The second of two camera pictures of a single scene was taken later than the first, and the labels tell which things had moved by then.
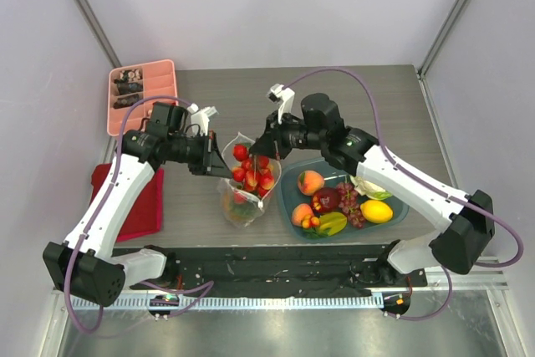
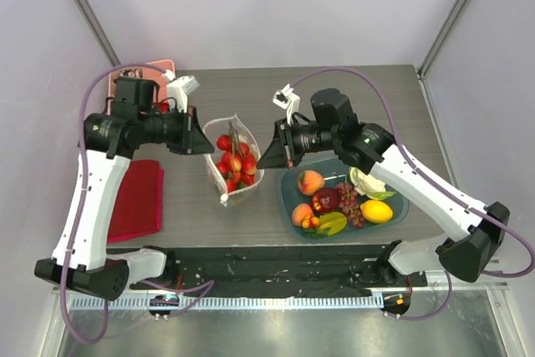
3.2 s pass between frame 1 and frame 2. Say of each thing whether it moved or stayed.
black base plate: stayed
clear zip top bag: moved
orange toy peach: stayed
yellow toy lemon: stayed
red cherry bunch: moved
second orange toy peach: stayed
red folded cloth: stayed
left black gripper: moved
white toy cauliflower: stayed
